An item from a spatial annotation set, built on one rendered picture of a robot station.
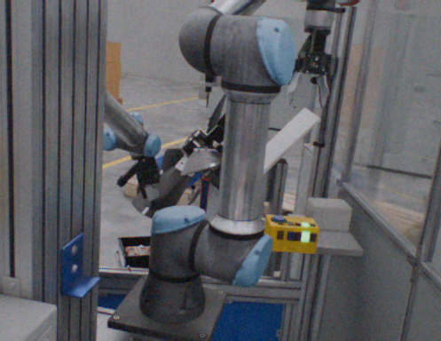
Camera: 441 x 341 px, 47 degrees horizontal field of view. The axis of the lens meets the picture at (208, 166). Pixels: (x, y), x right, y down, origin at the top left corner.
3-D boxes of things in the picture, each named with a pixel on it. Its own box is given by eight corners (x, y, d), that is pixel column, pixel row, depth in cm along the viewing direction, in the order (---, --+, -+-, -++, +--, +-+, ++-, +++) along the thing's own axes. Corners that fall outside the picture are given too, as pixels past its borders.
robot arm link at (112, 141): (119, 135, 170) (140, 125, 178) (94, 129, 175) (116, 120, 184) (121, 156, 173) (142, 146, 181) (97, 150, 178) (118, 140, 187)
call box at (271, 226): (308, 245, 175) (312, 217, 172) (315, 258, 165) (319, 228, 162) (262, 242, 174) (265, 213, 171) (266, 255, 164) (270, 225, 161)
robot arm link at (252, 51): (210, 260, 117) (232, 14, 102) (271, 278, 111) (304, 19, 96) (185, 281, 107) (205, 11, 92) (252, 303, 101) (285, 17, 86)
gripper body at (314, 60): (301, 75, 133) (307, 27, 130) (295, 72, 141) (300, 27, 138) (329, 77, 133) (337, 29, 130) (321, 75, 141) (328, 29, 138)
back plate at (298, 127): (194, 206, 245) (192, 204, 245) (300, 104, 234) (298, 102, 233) (195, 253, 194) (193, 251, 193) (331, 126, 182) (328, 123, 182)
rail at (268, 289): (295, 298, 177) (299, 278, 175) (298, 305, 173) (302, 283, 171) (31, 283, 171) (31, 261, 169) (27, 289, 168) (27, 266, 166)
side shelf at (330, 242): (337, 223, 238) (338, 217, 238) (362, 257, 204) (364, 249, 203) (287, 219, 237) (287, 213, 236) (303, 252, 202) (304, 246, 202)
